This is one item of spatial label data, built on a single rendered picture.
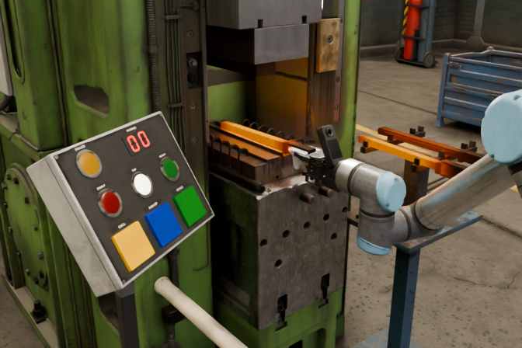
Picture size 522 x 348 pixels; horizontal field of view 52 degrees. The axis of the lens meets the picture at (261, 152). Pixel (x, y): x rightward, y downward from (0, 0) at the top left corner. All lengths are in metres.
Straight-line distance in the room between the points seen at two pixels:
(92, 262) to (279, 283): 0.76
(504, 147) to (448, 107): 4.59
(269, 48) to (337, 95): 0.51
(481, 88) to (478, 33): 5.40
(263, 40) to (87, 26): 0.56
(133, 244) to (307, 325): 0.94
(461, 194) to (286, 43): 0.61
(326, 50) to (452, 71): 3.72
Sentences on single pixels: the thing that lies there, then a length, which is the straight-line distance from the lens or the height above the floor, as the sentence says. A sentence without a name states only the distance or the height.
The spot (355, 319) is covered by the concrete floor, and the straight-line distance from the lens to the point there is 2.58.
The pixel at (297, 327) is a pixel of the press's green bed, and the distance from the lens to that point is 1.84.
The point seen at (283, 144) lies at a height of 1.03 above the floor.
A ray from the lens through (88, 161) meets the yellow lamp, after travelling 1.07.
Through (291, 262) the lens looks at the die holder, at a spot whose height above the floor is 0.66.
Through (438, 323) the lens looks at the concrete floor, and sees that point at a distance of 2.65.
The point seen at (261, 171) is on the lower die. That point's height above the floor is 0.96.
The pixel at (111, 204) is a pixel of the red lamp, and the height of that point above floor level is 1.09.
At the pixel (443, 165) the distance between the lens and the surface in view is 1.65.
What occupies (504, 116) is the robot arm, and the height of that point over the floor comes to 1.29.
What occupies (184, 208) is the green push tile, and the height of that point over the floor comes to 1.01.
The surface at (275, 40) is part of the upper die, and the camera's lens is 1.48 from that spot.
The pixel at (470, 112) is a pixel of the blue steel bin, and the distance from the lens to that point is 5.41.
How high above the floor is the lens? 1.52
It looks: 19 degrees down
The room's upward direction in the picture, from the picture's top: straight up
